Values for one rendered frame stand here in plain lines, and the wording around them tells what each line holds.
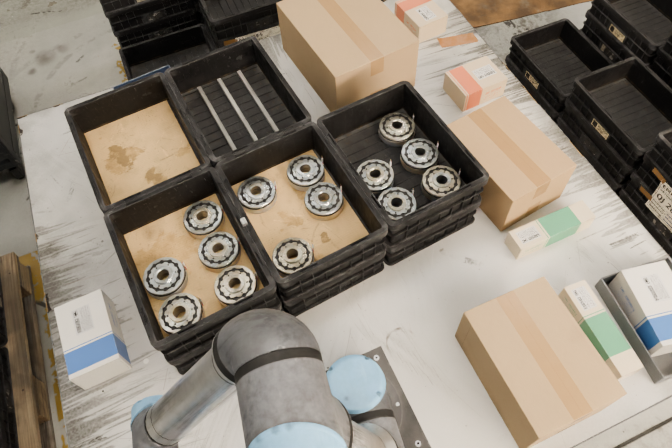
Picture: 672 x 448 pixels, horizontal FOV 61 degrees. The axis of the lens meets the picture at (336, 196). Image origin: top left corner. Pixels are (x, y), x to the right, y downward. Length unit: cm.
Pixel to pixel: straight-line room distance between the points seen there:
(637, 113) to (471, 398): 147
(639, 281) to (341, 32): 110
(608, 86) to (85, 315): 209
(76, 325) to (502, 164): 117
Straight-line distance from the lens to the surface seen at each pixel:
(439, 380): 148
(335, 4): 197
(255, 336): 74
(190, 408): 94
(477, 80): 192
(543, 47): 286
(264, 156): 157
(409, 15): 212
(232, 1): 272
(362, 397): 111
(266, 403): 71
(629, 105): 256
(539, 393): 135
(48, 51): 359
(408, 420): 134
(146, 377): 157
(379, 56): 178
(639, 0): 307
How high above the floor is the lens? 212
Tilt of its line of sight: 57 degrees down
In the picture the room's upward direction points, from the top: 4 degrees counter-clockwise
